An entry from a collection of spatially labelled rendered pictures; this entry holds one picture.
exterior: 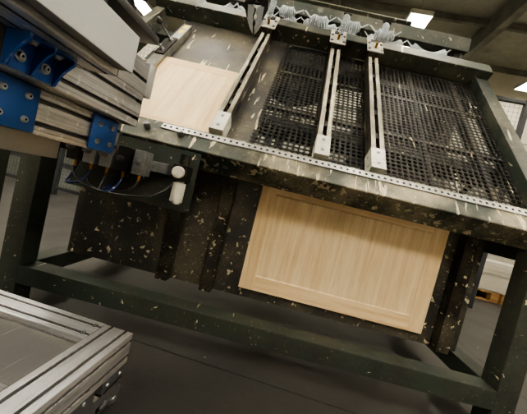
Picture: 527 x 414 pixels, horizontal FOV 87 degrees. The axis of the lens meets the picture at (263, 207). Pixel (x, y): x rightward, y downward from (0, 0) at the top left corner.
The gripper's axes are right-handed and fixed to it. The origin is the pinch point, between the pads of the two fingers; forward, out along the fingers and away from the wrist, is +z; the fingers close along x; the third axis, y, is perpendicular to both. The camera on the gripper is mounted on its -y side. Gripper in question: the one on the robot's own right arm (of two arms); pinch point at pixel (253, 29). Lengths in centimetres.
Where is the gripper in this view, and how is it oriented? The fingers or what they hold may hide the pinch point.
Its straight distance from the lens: 125.5
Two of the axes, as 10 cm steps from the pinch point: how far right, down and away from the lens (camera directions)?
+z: -1.5, 8.5, 5.0
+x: -9.6, -2.4, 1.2
